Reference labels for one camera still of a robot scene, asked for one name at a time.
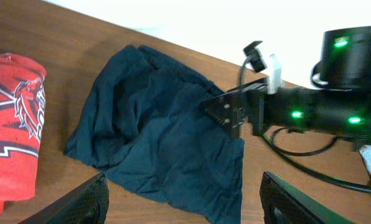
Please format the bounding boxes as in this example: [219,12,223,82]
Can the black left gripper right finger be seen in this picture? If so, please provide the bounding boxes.
[260,172,354,224]

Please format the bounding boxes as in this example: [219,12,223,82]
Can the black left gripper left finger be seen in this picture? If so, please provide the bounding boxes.
[20,174,109,224]

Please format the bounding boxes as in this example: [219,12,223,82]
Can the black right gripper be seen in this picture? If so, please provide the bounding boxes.
[201,86,371,145]

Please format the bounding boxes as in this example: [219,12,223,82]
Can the navy blue shorts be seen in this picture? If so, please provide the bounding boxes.
[64,45,244,223]

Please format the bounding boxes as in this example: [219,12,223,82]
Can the folded red t-shirt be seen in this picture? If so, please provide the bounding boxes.
[0,53,47,214]

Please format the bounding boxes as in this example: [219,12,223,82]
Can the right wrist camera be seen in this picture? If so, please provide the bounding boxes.
[243,40,283,95]

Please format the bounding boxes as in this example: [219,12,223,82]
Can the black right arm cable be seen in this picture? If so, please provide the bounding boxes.
[238,55,371,197]

